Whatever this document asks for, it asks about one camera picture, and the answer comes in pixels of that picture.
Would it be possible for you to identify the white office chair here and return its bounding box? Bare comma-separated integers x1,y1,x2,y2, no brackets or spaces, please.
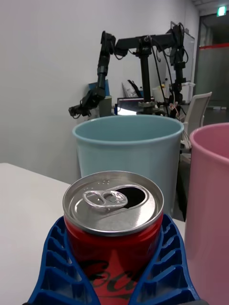
181,91,213,153

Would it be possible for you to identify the red drink can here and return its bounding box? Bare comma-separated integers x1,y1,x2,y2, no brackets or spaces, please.
62,170,165,305

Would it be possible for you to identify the black monitor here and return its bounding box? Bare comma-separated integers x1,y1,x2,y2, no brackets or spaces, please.
116,97,146,116

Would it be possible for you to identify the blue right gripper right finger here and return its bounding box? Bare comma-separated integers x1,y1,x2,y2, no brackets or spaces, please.
128,213,201,305

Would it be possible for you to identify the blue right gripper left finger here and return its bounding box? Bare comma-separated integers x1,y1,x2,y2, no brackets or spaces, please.
27,215,101,305

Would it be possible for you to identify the pink plastic bin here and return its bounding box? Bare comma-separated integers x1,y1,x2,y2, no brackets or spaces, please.
185,122,229,305

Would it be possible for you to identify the pale blue plastic bin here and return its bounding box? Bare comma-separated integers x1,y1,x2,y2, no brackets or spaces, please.
72,114,185,216

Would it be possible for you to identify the blue box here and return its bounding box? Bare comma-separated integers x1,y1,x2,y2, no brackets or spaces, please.
88,80,110,98

